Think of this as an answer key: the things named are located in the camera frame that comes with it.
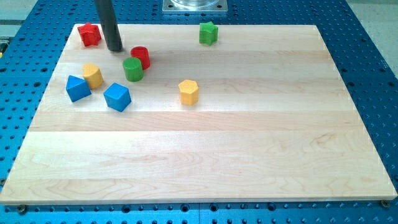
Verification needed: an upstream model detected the light wooden board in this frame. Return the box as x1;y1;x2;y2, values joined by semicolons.
1;24;397;205

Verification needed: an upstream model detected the yellow heart block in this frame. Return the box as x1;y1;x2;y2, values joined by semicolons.
83;63;104;90

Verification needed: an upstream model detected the left board stop screw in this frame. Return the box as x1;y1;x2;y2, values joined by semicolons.
16;205;27;215

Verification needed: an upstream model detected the board stop screw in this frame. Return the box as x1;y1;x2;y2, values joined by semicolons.
16;205;27;215
379;200;391;208

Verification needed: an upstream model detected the right board stop screw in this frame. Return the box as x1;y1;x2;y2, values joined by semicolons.
379;200;391;208

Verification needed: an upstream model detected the yellow hexagon block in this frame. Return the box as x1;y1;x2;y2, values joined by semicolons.
178;80;199;106

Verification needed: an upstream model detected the green cylinder block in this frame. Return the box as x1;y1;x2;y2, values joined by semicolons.
123;57;144;82

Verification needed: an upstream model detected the green star block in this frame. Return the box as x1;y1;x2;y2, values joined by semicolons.
199;21;218;45

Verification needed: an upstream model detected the blue cube block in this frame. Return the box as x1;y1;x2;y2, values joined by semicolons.
103;83;131;112

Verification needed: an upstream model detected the red cylinder block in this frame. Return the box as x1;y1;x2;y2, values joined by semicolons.
130;46;150;70

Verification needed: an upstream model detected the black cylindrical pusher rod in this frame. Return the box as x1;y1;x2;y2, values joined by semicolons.
94;0;123;52

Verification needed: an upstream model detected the blue triangle block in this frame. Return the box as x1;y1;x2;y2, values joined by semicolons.
65;75;91;102

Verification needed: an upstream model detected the red star block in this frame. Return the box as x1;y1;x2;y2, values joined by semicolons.
77;22;101;47

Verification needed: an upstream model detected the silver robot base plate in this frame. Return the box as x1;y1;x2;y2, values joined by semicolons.
162;0;228;12

